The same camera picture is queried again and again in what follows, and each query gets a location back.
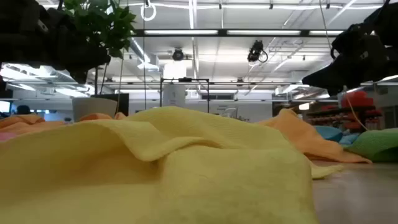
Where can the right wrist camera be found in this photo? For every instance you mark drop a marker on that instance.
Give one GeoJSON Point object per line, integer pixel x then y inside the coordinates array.
{"type": "Point", "coordinates": [354, 40]}

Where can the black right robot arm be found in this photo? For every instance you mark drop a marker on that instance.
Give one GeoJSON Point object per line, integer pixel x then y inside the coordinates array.
{"type": "Point", "coordinates": [388, 18]}

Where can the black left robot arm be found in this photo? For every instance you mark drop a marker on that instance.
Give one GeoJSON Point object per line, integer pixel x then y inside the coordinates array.
{"type": "Point", "coordinates": [9, 12]}

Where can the blue microfiber towel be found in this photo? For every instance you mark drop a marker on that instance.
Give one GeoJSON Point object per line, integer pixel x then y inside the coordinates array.
{"type": "Point", "coordinates": [329, 132]}

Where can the black office chair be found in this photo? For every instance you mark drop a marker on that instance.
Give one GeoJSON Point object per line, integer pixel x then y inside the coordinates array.
{"type": "Point", "coordinates": [23, 109]}

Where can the shelf with red bins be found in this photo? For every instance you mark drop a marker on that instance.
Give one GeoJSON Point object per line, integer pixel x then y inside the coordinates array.
{"type": "Point", "coordinates": [357, 101]}

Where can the white plant pot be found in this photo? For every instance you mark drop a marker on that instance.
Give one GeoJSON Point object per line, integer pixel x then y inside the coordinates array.
{"type": "Point", "coordinates": [93, 109]}

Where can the round black ceiling camera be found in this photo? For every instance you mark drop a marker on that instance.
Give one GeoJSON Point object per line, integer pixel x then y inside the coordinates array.
{"type": "Point", "coordinates": [178, 55]}

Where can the black hanging camera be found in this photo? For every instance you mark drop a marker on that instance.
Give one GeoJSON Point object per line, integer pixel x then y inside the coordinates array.
{"type": "Point", "coordinates": [255, 49]}

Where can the lit computer monitor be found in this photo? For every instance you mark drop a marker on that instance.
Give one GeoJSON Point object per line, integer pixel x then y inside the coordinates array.
{"type": "Point", "coordinates": [4, 106]}

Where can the yellow microfiber towel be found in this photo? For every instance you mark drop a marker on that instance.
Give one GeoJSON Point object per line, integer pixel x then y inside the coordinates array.
{"type": "Point", "coordinates": [186, 174]}

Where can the green microfiber towel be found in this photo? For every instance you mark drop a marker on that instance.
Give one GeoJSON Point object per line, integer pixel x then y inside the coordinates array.
{"type": "Point", "coordinates": [376, 144]}

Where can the green leafy plant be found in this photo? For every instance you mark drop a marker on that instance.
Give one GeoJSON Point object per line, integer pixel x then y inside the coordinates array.
{"type": "Point", "coordinates": [102, 21]}

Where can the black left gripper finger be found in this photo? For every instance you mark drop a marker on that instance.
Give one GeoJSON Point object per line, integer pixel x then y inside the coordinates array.
{"type": "Point", "coordinates": [81, 76]}
{"type": "Point", "coordinates": [93, 56]}

